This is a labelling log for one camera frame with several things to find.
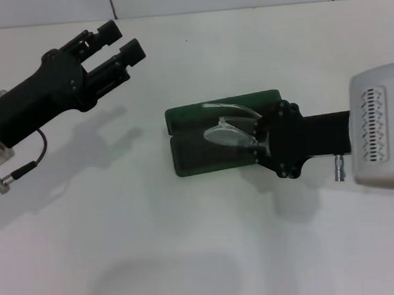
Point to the clear white glasses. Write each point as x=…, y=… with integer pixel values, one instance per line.
x=223, y=135

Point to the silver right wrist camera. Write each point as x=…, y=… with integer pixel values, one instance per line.
x=372, y=123

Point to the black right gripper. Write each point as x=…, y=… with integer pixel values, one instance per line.
x=295, y=139

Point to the green glasses case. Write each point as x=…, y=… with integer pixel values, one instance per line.
x=197, y=154

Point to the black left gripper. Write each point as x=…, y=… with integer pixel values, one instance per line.
x=42, y=94

